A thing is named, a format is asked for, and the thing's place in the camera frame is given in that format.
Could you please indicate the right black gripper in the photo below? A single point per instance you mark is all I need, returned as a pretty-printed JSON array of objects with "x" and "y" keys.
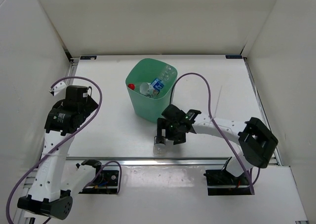
[{"x": 163, "y": 124}]

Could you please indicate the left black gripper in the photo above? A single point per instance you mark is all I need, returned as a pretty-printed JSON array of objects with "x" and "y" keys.
[{"x": 90, "y": 106}]

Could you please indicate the black label bottle front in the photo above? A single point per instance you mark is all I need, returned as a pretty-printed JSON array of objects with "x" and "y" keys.
[{"x": 159, "y": 147}]

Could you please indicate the clear unlabelled plastic bottle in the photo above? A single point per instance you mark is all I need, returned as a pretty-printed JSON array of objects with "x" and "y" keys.
[{"x": 146, "y": 89}]

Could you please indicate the blue label plastic bottle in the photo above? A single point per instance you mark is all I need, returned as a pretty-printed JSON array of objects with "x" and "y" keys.
[{"x": 165, "y": 76}]

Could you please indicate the red label plastic bottle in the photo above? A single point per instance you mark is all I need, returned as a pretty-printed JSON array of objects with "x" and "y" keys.
[{"x": 131, "y": 86}]

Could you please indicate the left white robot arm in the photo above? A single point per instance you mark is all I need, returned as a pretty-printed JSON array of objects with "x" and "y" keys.
[{"x": 48, "y": 195}]

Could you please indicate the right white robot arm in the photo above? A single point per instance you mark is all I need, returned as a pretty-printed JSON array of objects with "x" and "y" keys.
[{"x": 255, "y": 139}]

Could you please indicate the green plastic bin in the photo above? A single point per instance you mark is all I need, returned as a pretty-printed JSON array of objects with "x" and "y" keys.
[{"x": 149, "y": 108}]

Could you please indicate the white zip tie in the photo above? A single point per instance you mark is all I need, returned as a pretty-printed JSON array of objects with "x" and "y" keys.
[{"x": 217, "y": 103}]

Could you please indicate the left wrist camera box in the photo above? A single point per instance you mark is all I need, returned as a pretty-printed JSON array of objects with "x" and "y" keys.
[{"x": 76, "y": 94}]

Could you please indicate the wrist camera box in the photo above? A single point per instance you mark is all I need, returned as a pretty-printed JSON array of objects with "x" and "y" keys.
[
  {"x": 173, "y": 113},
  {"x": 76, "y": 94}
]

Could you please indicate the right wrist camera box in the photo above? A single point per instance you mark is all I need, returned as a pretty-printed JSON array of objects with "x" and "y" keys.
[{"x": 173, "y": 113}]

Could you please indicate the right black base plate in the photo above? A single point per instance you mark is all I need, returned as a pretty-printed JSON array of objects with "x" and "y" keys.
[{"x": 222, "y": 183}]

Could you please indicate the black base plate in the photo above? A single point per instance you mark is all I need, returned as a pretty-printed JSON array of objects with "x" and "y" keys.
[
  {"x": 107, "y": 182},
  {"x": 222, "y": 183}
]

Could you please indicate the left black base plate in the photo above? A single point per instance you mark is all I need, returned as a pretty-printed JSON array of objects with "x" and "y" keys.
[{"x": 107, "y": 182}]

